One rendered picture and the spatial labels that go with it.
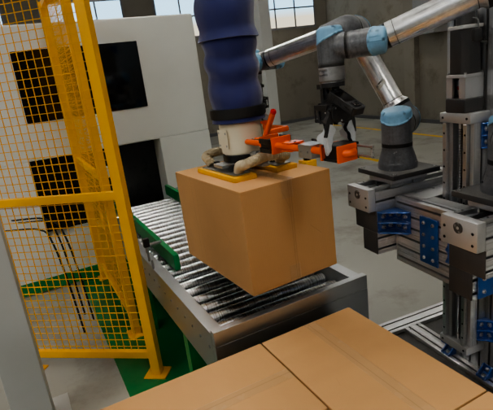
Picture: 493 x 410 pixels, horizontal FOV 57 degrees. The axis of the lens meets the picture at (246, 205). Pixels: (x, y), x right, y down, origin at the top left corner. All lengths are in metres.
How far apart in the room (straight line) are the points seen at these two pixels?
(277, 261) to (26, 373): 1.24
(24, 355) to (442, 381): 1.68
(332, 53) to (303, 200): 0.60
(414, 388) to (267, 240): 0.67
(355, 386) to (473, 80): 1.05
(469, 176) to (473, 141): 0.12
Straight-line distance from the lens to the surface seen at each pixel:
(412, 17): 1.47
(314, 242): 1.80
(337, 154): 1.35
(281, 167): 1.81
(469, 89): 1.71
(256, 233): 1.64
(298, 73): 12.51
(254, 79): 1.82
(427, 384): 1.52
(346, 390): 1.48
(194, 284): 2.23
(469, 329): 1.98
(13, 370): 2.33
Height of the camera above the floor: 1.48
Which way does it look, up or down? 16 degrees down
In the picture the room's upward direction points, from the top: 7 degrees counter-clockwise
